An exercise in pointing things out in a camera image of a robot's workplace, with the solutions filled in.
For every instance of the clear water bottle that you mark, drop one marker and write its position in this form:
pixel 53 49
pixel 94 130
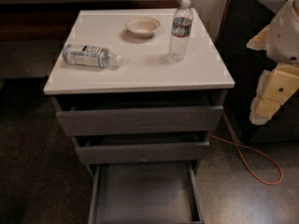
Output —
pixel 180 31

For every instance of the grey open bottom drawer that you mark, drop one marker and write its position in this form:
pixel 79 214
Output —
pixel 145 193

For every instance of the white paper bowl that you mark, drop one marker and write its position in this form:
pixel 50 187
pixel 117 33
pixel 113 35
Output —
pixel 143 27

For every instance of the grey middle drawer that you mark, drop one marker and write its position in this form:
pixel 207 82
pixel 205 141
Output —
pixel 145 147

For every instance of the black cabinet with label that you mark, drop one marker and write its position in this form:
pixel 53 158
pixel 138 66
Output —
pixel 242 20

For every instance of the lying labelled water bottle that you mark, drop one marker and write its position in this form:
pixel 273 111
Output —
pixel 91 56

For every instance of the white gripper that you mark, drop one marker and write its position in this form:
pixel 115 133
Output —
pixel 284 36

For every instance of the white top drawer cabinet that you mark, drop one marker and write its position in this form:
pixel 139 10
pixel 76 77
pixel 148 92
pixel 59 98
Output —
pixel 146 67

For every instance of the grey top drawer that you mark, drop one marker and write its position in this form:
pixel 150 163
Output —
pixel 158 112

